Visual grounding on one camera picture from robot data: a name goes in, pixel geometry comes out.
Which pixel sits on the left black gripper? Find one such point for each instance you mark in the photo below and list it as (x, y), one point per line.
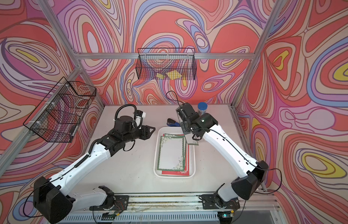
(145, 132)

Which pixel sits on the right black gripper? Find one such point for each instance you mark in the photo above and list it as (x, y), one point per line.
(184, 125)

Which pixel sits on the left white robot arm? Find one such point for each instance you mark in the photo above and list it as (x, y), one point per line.
(53, 197)

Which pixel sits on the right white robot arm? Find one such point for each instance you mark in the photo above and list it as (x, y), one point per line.
(250, 172)

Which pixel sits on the white plastic storage tray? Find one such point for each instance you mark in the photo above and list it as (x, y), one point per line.
(170, 153)

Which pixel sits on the red bordered stationery sheet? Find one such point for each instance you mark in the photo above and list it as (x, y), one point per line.
(184, 173)

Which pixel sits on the blue lid pen tube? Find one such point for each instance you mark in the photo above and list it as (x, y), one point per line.
(202, 107)

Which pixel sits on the blue black stapler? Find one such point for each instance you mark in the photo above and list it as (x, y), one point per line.
(172, 123)

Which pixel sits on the yellow sticky note large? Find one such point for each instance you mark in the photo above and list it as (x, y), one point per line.
(172, 75)

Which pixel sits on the yellow sticky note small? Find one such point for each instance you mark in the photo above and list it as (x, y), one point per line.
(160, 76)

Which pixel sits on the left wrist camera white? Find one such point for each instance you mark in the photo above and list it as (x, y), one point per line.
(139, 116)

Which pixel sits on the back black wire basket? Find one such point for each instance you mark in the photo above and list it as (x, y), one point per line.
(162, 60)

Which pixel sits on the black wire basket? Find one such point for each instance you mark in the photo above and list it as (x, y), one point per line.
(59, 114)
(162, 60)

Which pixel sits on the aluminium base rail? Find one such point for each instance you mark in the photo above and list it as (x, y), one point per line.
(182, 208)

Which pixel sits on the left black wire basket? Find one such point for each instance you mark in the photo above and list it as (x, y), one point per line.
(59, 114)

